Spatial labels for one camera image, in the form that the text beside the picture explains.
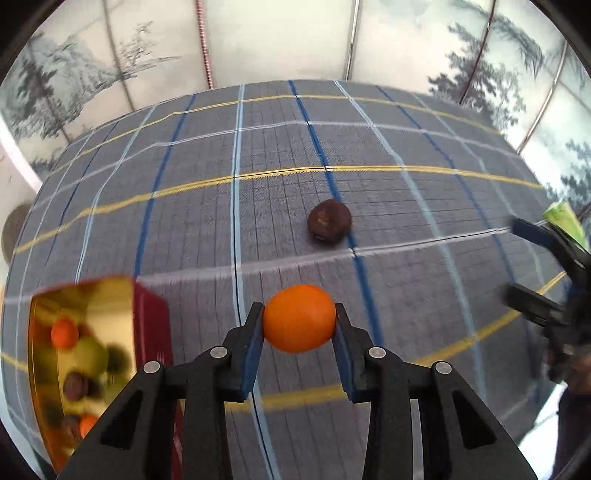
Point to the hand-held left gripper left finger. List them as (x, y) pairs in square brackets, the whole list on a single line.
[(251, 355)]

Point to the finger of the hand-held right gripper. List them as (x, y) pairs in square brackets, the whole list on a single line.
[(533, 233), (531, 300)]

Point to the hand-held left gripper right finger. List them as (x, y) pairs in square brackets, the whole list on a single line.
[(344, 364)]

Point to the orange tangerine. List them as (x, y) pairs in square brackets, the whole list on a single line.
[(63, 333), (299, 318)]

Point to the red tin box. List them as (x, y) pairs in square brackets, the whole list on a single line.
[(150, 323)]

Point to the dark brown wrinkled fruit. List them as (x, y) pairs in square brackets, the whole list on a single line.
[(328, 220)]

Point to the green persimmon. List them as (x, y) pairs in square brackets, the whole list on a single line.
[(90, 355)]

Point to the red-orange persimmon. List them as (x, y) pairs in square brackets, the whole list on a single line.
[(87, 424)]

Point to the dark brown round fruit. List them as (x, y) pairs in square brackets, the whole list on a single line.
[(76, 386)]

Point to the green tissue packet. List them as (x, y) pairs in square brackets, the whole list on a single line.
[(563, 219)]

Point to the grey plaid tablecloth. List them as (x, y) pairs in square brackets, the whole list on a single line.
[(277, 184)]

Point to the painted folding screen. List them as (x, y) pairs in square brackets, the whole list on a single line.
[(277, 41)]

